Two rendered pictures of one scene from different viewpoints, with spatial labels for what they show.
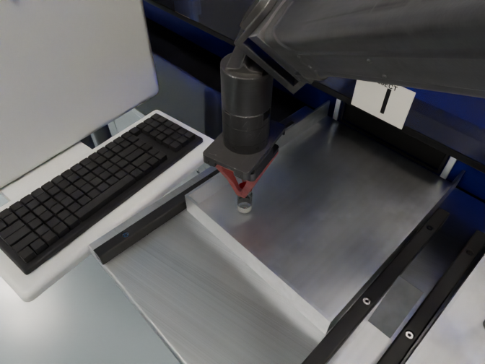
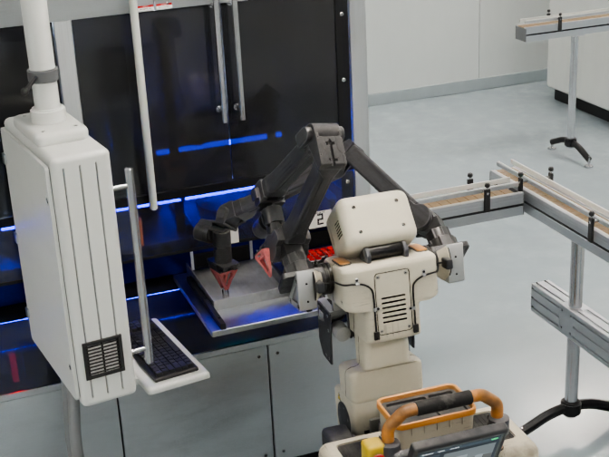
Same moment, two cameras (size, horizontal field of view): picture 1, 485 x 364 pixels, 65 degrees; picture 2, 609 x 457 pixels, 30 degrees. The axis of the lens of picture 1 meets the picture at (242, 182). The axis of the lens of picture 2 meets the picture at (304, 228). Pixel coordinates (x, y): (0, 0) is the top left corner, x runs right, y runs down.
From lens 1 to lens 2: 3.39 m
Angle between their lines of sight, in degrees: 58
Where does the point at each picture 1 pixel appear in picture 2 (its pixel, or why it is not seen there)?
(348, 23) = not seen: hidden behind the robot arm
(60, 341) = not seen: outside the picture
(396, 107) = (234, 235)
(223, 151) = (225, 264)
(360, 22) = not seen: hidden behind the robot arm
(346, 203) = (244, 279)
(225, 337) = (276, 310)
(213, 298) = (260, 310)
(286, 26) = (246, 207)
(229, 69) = (222, 232)
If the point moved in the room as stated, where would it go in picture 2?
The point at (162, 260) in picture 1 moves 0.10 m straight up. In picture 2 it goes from (235, 317) to (233, 288)
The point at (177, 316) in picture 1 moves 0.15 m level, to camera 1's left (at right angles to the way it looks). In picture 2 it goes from (261, 317) to (240, 338)
